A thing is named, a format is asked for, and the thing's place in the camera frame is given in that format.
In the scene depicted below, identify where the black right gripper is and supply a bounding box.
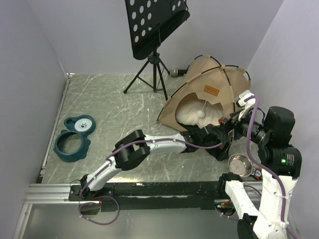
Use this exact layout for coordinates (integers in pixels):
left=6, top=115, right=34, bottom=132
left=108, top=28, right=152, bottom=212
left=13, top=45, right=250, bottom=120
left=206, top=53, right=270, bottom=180
left=211, top=103, right=269, bottom=142

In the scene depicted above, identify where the cream white pillow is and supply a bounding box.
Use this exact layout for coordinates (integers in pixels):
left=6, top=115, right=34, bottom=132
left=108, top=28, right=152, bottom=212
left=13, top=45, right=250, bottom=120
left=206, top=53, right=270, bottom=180
left=175, top=99, right=224, bottom=128

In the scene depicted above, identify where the tan pet tent fabric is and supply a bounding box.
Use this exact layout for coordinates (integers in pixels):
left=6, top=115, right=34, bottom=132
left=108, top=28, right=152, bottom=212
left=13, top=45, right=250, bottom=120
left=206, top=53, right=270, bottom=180
left=156, top=55, right=251, bottom=131

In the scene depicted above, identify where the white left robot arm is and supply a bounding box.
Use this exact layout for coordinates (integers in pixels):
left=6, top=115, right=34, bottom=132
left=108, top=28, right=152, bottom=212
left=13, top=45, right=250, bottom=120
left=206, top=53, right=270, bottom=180
left=79, top=124, right=231, bottom=200

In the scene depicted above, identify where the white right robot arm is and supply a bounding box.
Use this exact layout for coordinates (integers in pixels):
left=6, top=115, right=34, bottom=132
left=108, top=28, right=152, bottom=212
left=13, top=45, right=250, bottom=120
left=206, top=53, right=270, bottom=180
left=217, top=106, right=302, bottom=239

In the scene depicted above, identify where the steel pet bowl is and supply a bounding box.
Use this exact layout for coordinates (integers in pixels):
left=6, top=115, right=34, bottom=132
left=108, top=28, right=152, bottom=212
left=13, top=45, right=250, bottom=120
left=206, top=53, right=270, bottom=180
left=228, top=154, right=253, bottom=178

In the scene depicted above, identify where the orange leather tent label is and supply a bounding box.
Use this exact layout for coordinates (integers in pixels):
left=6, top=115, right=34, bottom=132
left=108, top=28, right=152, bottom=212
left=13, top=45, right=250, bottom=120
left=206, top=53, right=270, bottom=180
left=203, top=85, right=220, bottom=96

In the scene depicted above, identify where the teal pet bowl holder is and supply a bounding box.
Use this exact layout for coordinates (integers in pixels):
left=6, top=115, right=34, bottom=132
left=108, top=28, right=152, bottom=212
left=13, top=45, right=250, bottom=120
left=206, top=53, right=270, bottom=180
left=53, top=115, right=96, bottom=163

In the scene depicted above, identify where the white pompom cat toy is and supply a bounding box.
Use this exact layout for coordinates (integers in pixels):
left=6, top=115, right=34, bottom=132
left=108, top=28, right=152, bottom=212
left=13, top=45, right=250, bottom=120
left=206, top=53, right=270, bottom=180
left=197, top=101, right=207, bottom=119

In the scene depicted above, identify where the black red toy block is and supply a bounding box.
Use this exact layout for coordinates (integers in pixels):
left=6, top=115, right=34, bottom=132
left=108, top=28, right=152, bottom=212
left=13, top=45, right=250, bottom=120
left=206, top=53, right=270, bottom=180
left=250, top=167, right=263, bottom=180

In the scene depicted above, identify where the black microphone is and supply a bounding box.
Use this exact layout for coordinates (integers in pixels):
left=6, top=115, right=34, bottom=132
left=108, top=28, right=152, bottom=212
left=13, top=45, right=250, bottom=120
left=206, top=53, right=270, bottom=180
left=169, top=69, right=188, bottom=77

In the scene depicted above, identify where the black music stand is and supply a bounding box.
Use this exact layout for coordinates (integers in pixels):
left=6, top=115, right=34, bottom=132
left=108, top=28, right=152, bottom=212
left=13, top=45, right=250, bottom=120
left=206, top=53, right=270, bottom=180
left=124, top=0, right=190, bottom=100

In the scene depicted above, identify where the white paw print bowl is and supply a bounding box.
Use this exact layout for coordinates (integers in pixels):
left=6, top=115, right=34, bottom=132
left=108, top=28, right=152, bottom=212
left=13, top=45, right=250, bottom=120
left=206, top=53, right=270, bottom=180
left=74, top=118, right=93, bottom=132

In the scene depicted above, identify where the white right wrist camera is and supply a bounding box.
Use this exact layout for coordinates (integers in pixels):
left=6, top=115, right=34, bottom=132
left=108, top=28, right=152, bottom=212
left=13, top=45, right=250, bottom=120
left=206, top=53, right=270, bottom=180
left=236, top=90, right=256, bottom=121

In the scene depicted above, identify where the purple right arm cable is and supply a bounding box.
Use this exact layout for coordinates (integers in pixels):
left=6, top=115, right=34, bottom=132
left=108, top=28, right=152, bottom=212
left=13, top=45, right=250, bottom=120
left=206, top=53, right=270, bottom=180
left=216, top=96, right=300, bottom=239

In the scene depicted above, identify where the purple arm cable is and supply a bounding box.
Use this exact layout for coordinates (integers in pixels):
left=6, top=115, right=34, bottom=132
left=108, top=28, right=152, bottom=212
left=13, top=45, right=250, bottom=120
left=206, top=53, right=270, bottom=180
left=79, top=140, right=222, bottom=226
left=216, top=96, right=300, bottom=239

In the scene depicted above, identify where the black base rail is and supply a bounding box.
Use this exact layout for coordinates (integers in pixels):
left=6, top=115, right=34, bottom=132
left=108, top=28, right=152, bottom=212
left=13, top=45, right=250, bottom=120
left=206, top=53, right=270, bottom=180
left=68, top=181, right=230, bottom=212

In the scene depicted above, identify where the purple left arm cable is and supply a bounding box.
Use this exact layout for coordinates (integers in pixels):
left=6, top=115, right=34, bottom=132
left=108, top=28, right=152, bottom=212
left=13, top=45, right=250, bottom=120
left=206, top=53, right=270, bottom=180
left=79, top=140, right=222, bottom=226

